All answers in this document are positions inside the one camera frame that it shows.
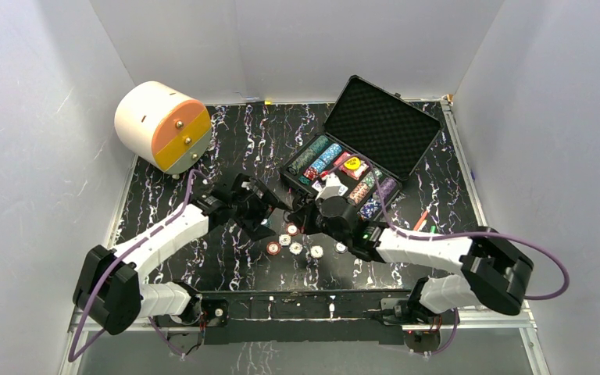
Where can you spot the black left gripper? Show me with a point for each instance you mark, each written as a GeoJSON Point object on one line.
{"type": "Point", "coordinates": [254, 205]}

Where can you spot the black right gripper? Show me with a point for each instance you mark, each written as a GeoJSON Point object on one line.
{"type": "Point", "coordinates": [304, 217]}

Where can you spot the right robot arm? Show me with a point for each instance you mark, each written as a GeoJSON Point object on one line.
{"type": "Point", "coordinates": [484, 268]}

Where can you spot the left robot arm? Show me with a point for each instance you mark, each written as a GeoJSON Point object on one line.
{"type": "Point", "coordinates": [112, 289]}

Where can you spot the red five chip right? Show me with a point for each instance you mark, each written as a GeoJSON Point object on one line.
{"type": "Point", "coordinates": [292, 229]}

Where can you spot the red five chip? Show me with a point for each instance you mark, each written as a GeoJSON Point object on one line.
{"type": "Point", "coordinates": [292, 229]}
{"type": "Point", "coordinates": [273, 248]}

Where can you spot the red five chip left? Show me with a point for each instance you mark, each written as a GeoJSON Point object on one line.
{"type": "Point", "coordinates": [273, 248]}

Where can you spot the blue white chip far right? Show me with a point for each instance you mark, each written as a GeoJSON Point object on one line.
{"type": "Point", "coordinates": [340, 248]}

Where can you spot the yellow dealer button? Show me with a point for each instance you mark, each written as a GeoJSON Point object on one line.
{"type": "Point", "coordinates": [352, 163]}

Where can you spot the black poker chip case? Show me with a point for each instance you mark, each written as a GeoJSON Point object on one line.
{"type": "Point", "coordinates": [387, 134]}

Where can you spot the black front mounting bar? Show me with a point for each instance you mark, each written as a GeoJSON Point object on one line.
{"type": "Point", "coordinates": [383, 316]}

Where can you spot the red marker pen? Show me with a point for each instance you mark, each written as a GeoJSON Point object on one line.
{"type": "Point", "coordinates": [421, 222]}

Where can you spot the white cylindrical drawer box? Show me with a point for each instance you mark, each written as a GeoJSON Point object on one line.
{"type": "Point", "coordinates": [165, 127]}

